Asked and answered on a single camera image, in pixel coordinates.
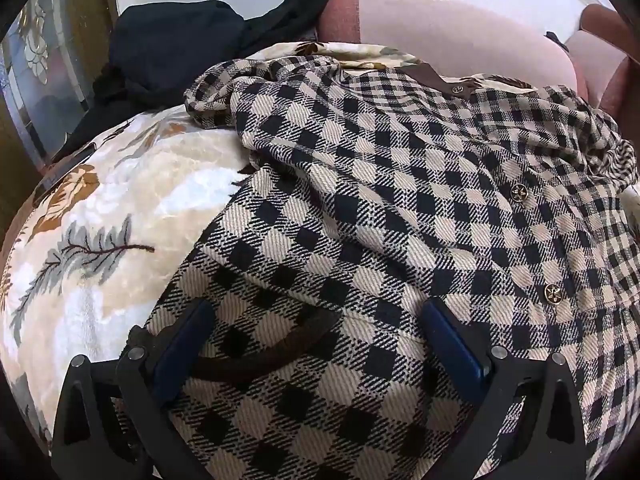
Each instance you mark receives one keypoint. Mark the black garment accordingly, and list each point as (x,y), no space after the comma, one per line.
(290,10)

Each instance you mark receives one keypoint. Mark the small black object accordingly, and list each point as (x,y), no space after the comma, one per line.
(556,40)

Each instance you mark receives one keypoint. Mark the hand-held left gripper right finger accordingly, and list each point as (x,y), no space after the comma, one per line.
(452,345)

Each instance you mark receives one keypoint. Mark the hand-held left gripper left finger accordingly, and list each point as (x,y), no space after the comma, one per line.
(182,342)

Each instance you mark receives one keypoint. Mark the etched glass door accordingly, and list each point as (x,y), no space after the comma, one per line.
(45,60)

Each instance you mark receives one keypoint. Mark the floral cream blanket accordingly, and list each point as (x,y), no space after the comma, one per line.
(125,210)

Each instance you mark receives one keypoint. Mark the beige black checkered coat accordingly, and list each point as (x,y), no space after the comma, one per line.
(375,185)

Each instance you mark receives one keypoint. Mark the dark navy garment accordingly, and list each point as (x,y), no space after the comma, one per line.
(175,45)

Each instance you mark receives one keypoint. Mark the pink and brown cushion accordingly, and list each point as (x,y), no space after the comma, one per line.
(600,55)

